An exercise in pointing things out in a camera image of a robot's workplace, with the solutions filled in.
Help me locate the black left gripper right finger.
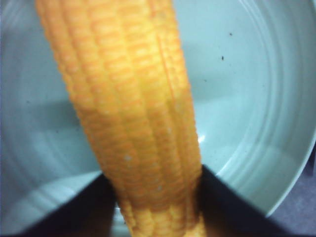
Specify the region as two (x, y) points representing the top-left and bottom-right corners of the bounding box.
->
(199, 165), (294, 237)

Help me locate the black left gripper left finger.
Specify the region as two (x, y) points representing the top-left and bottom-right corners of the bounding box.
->
(17, 174), (116, 237)

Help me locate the yellow corn cob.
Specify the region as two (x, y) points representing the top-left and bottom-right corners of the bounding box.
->
(35, 0), (206, 237)

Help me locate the light green plate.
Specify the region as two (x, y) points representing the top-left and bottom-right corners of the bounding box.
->
(0, 0), (316, 236)

